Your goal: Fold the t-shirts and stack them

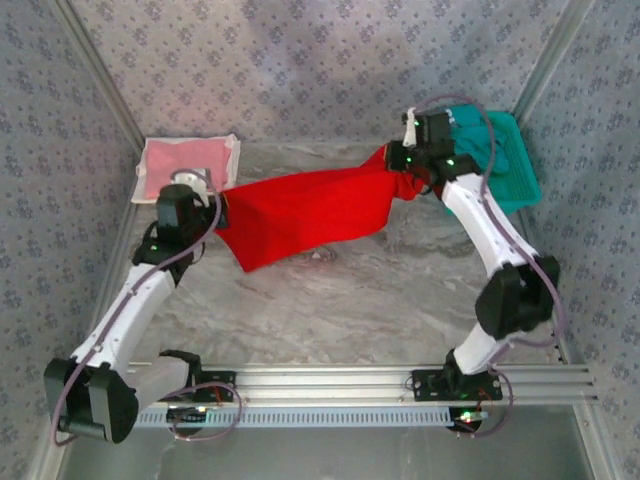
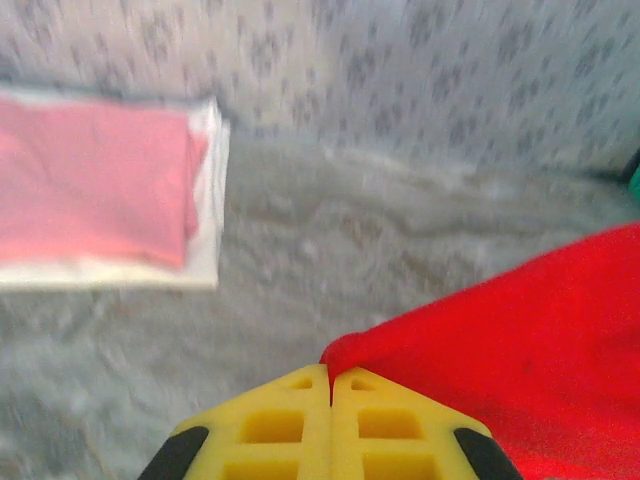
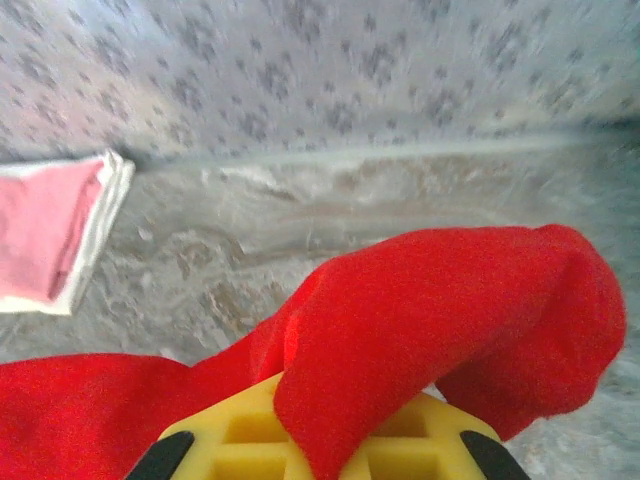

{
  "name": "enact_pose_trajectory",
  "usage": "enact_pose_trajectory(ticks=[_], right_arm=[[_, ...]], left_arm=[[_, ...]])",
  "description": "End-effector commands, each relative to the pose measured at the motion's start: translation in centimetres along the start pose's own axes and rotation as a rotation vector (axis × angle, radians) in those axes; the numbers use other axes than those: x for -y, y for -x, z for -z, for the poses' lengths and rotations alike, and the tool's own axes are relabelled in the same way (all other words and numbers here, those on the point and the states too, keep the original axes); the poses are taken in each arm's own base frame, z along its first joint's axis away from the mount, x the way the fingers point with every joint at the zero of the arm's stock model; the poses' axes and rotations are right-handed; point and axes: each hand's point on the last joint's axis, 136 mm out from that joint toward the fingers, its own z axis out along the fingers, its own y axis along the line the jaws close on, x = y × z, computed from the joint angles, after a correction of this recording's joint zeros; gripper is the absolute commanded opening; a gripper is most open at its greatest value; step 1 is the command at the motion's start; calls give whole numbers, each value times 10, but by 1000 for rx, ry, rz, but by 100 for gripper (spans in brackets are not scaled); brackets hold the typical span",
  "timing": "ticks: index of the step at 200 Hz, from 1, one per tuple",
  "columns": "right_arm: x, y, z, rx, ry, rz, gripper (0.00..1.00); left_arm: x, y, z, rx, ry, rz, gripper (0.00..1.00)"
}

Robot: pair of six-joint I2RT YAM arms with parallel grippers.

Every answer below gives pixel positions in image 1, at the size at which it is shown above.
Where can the red t-shirt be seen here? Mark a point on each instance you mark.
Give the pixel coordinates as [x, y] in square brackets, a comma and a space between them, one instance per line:
[300, 210]

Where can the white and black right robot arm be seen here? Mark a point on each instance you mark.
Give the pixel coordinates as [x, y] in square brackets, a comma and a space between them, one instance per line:
[475, 220]

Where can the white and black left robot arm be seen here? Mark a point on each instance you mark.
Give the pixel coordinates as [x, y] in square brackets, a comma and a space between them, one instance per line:
[125, 315]

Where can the teal t-shirt with white print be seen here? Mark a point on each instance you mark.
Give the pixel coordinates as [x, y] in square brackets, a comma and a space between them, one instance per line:
[462, 114]

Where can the light teal crumpled t-shirt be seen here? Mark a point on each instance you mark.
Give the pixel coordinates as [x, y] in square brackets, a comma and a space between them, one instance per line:
[480, 145]

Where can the folded pink t-shirt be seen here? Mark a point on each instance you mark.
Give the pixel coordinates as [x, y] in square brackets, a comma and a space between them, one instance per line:
[180, 155]

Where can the folded pink cloth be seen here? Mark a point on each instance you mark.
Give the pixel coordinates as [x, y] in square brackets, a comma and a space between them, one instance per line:
[233, 165]

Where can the teal plastic basket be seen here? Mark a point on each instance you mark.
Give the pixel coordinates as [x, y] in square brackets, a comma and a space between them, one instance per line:
[520, 180]

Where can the black controller board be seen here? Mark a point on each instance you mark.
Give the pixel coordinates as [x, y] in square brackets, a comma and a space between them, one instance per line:
[187, 415]
[467, 420]

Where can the grey metal sheet panel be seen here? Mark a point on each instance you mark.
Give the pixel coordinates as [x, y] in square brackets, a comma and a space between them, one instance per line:
[325, 455]

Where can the aluminium side rail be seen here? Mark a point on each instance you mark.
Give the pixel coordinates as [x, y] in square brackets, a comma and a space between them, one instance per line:
[524, 225]
[125, 220]

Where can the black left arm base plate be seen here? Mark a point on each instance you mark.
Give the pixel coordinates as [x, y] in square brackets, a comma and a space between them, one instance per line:
[220, 382]

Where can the aluminium frame post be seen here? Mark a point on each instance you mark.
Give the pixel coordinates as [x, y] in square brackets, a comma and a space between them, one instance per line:
[102, 75]
[550, 60]

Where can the aluminium mounting rail beam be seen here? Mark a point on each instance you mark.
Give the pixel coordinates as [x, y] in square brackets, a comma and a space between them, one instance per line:
[325, 382]

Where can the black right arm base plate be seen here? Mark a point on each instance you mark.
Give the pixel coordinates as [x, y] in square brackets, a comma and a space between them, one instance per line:
[430, 385]

